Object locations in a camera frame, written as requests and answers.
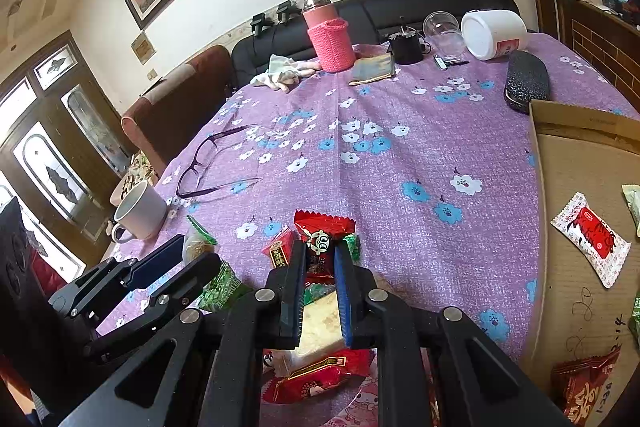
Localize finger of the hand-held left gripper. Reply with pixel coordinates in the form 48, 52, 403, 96
82, 252, 223, 366
49, 233, 187, 319

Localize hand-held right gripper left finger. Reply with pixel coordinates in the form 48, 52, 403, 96
57, 238, 308, 427

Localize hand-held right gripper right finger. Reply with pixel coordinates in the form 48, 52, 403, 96
333, 240, 572, 427

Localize pile of snack packets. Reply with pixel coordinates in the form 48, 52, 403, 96
182, 212, 376, 427

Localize red cartoon snack packet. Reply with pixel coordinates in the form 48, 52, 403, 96
292, 209, 357, 288

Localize pink cartoon snack packet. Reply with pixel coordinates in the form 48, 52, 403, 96
330, 377, 388, 427

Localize red gold snack packet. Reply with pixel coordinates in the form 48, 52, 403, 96
551, 347, 623, 427

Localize red white snack packet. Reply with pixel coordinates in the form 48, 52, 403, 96
550, 192, 632, 289

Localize cardboard box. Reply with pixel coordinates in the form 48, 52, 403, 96
520, 99, 640, 427

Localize white mug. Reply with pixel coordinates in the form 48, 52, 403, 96
111, 181, 168, 244

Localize red fabric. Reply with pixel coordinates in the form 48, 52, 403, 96
30, 247, 68, 298

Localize patterned dish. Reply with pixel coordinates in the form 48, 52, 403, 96
111, 152, 160, 208

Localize dark framed eyeglasses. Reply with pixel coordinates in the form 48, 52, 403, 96
176, 124, 263, 200

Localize brown chair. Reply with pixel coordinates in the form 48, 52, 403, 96
122, 44, 233, 178

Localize wooden door with glass panes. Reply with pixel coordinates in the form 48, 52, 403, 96
0, 32, 138, 268

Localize white crumpled cloth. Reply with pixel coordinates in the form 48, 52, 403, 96
250, 54, 323, 95

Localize small black device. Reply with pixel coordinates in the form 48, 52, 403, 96
251, 13, 275, 38
276, 1, 301, 24

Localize small black container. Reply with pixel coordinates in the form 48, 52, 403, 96
382, 17, 432, 65

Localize pink flask with knitted sleeve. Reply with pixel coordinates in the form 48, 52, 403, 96
301, 0, 357, 72

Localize black glasses case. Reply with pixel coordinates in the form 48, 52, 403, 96
504, 50, 551, 115

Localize clear plastic cup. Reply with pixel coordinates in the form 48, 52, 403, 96
423, 11, 466, 58

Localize black sofa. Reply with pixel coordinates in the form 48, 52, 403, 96
230, 0, 521, 88

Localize white plastic jar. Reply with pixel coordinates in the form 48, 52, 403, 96
461, 9, 530, 61

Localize wooden cabinet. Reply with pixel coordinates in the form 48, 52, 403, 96
505, 0, 640, 102

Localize pile of assorted clutter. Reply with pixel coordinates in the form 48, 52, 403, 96
597, 0, 640, 28

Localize small wall plaque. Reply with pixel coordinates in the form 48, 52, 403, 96
131, 32, 157, 65

